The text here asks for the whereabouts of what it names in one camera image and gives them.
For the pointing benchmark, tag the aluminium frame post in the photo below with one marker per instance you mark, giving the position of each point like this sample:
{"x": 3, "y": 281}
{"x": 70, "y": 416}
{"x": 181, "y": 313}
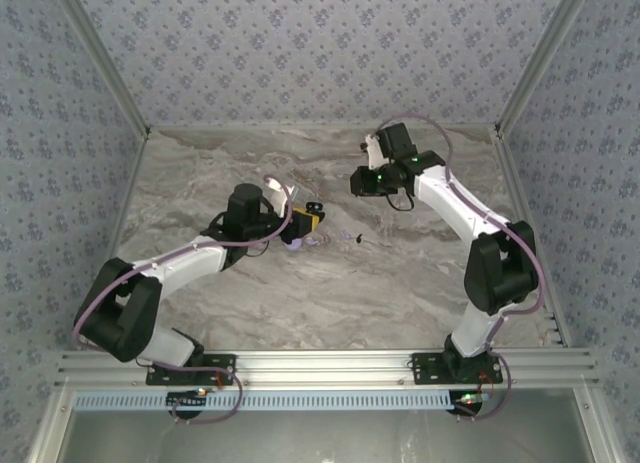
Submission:
{"x": 105, "y": 58}
{"x": 539, "y": 58}

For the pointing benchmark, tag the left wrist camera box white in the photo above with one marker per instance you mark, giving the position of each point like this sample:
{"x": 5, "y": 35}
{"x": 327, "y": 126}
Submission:
{"x": 277, "y": 190}

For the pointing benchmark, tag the grey metal lower panel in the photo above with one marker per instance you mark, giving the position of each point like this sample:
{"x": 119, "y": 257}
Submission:
{"x": 320, "y": 438}

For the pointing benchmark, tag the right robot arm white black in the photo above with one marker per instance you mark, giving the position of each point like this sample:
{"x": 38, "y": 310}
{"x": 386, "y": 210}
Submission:
{"x": 450, "y": 203}

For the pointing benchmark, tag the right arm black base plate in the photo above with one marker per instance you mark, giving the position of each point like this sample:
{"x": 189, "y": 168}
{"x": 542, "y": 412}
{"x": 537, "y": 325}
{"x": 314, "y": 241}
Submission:
{"x": 425, "y": 370}

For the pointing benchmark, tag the purple earbud charging case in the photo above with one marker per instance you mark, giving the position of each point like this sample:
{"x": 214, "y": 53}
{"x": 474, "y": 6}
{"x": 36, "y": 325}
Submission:
{"x": 296, "y": 245}

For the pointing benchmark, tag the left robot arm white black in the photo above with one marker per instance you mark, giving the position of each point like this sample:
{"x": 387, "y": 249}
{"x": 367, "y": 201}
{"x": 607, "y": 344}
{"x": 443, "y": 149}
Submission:
{"x": 180, "y": 263}

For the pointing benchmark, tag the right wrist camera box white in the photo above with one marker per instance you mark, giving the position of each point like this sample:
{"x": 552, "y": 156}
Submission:
{"x": 372, "y": 150}

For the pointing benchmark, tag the aluminium table side rail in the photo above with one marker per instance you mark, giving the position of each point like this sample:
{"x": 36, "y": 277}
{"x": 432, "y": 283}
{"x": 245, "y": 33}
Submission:
{"x": 515, "y": 183}
{"x": 130, "y": 183}

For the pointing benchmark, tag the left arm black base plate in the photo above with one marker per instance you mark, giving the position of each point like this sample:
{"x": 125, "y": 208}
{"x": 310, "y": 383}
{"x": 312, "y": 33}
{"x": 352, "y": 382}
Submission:
{"x": 220, "y": 370}

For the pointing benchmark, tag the small controller board with LED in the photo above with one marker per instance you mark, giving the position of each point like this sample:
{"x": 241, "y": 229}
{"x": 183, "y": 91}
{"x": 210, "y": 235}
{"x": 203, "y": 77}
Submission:
{"x": 187, "y": 398}
{"x": 470, "y": 399}

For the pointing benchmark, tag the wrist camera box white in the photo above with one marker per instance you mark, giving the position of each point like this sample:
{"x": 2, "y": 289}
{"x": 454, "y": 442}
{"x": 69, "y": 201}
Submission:
{"x": 277, "y": 190}
{"x": 372, "y": 150}

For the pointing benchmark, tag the aluminium mounting rail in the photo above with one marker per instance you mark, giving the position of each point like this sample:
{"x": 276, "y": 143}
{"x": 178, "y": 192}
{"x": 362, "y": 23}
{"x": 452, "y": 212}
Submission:
{"x": 320, "y": 368}

